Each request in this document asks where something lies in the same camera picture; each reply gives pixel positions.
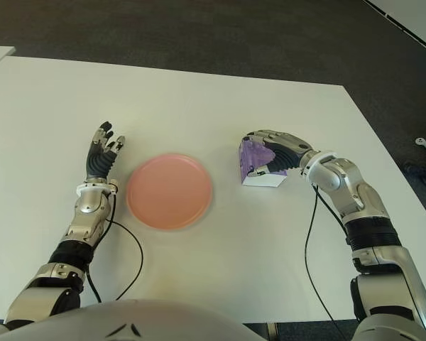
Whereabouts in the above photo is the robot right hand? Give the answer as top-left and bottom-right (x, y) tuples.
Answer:
(246, 129), (321, 178)

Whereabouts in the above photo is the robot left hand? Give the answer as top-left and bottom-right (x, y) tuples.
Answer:
(84, 121), (126, 181)

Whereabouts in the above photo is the purple tissue paper pack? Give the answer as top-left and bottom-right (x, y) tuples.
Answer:
(238, 140), (288, 188)

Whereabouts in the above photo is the pink round plate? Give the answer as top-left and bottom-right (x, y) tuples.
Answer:
(126, 153), (213, 232)

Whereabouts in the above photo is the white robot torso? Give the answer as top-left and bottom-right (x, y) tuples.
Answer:
(0, 298), (267, 341)

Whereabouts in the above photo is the white table with black gaps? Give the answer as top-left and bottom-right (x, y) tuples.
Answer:
(361, 0), (426, 58)

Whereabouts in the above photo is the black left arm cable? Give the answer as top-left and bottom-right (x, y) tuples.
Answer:
(87, 197), (144, 303)

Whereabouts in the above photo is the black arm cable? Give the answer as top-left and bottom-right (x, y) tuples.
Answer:
(87, 197), (144, 303)
(304, 173), (349, 324)

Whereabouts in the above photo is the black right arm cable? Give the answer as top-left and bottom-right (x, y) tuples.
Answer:
(304, 173), (349, 324)

